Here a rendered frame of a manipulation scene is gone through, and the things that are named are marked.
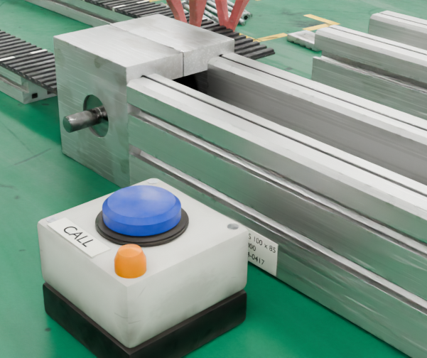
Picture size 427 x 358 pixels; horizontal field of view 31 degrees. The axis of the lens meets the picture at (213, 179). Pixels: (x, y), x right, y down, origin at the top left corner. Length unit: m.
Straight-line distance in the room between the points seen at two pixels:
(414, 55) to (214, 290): 0.28
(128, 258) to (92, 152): 0.24
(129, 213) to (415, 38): 0.36
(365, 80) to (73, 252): 0.32
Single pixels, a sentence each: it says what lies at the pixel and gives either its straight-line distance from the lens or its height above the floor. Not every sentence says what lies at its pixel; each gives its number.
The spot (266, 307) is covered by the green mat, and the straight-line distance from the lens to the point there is 0.44.
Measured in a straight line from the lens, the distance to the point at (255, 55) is 0.77.
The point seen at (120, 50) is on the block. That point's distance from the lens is 0.55.
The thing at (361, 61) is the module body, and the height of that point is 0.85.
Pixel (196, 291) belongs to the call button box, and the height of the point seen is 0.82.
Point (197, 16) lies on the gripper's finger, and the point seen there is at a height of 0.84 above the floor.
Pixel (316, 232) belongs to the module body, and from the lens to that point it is 0.42.
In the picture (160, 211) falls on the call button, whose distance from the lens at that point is 0.38.
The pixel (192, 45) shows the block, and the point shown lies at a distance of 0.56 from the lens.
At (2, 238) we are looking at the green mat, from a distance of 0.52.
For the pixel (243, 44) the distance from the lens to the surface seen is 0.79.
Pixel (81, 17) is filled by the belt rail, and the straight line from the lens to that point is 0.97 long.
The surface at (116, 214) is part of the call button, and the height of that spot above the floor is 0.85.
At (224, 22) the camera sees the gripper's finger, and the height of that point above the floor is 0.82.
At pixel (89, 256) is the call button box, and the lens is 0.38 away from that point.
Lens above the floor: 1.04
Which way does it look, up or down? 27 degrees down
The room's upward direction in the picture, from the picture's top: 1 degrees clockwise
